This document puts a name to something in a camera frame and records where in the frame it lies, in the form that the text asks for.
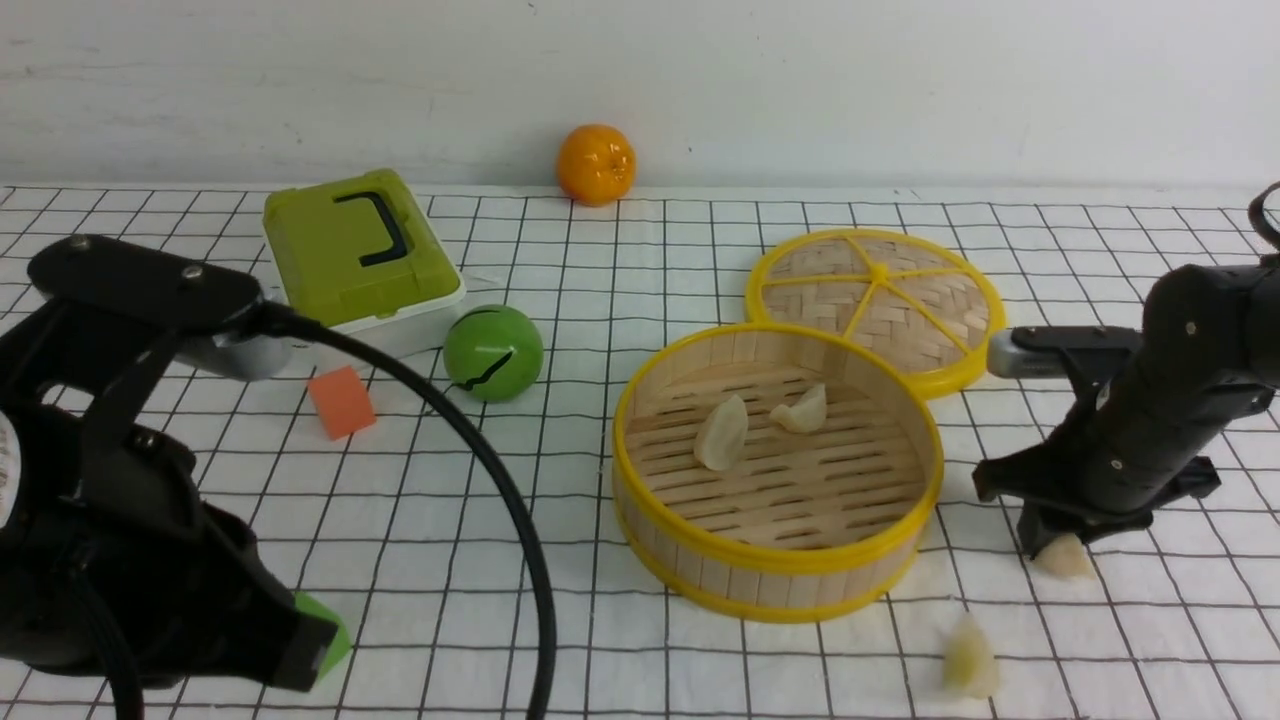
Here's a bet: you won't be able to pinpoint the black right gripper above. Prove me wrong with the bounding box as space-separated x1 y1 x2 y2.
973 325 1276 557

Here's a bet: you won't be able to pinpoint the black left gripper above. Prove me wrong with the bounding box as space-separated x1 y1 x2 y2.
3 405 335 692

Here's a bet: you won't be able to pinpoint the white dumpling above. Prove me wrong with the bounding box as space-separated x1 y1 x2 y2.
769 384 828 436
1032 534 1096 580

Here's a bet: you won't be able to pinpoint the pale green dumpling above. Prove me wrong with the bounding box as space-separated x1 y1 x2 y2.
942 612 1000 700

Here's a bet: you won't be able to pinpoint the cream ridged dumpling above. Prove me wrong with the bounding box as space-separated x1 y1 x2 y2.
692 395 749 471

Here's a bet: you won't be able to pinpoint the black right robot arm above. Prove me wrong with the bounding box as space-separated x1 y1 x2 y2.
972 252 1279 559

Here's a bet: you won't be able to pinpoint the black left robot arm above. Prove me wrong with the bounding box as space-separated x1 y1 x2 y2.
3 234 339 692

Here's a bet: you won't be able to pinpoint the woven bamboo steamer lid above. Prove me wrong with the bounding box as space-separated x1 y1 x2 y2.
745 227 1007 398

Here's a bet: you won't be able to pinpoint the bamboo steamer tray yellow rims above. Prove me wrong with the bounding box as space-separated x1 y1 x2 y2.
612 323 945 623

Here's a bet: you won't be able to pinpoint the green foam cube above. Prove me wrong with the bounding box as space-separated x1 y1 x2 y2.
294 591 352 685

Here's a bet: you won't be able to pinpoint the orange foam cube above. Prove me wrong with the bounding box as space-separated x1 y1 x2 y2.
306 366 378 441

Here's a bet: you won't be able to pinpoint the white grid tablecloth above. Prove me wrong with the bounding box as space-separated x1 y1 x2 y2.
0 184 1280 720

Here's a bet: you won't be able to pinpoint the green lidded white box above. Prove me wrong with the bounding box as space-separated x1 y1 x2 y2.
262 168 467 359

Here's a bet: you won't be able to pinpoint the green toy ball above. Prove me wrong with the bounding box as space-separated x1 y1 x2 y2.
442 304 545 404

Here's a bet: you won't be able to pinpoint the orange toy fruit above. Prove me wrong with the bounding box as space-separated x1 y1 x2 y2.
556 124 636 208

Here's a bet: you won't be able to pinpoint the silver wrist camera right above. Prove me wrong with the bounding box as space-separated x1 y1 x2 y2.
986 327 1066 380

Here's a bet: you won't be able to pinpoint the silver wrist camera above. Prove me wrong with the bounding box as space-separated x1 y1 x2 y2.
986 327 1066 380
175 300 293 382

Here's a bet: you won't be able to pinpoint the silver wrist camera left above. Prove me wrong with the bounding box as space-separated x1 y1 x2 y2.
175 300 293 382

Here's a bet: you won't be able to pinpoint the black cable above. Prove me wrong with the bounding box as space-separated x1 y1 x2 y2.
255 302 558 720

